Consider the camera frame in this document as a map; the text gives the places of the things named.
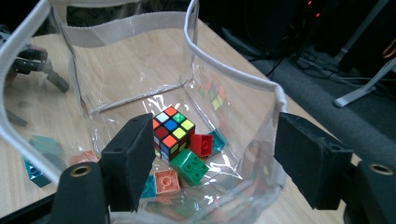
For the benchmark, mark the blue toy block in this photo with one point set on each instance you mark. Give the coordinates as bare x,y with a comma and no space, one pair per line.
35,175

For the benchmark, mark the teal toy block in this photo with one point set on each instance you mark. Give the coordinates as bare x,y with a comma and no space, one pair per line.
148,188

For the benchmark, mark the clear plastic bag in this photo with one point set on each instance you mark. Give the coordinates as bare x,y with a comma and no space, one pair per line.
233,73

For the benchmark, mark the red toy block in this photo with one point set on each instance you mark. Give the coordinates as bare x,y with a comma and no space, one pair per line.
201,144

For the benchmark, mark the multicoloured puzzle cube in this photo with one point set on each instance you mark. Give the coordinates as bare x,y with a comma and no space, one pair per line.
171,133

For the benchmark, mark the black equipment cabinet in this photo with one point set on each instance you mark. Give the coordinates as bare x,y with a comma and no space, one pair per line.
274,21

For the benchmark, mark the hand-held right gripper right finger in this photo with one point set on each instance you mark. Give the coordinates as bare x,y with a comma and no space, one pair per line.
314,165

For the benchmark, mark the salmon toy block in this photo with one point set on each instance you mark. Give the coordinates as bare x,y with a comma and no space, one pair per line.
84,157

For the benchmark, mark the mint toy block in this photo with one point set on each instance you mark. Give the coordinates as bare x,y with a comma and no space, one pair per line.
46,146

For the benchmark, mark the green toy block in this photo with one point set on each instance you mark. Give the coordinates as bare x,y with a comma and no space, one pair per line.
190,168

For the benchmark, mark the white metal desk frame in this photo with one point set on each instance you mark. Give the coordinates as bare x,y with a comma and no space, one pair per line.
358,93

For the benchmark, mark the cyan toy block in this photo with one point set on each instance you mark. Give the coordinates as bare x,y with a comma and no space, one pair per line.
219,141

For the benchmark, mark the pink toy block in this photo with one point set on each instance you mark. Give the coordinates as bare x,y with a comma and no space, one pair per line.
167,182

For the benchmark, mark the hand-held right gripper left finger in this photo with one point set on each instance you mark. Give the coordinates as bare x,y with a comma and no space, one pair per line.
129,165

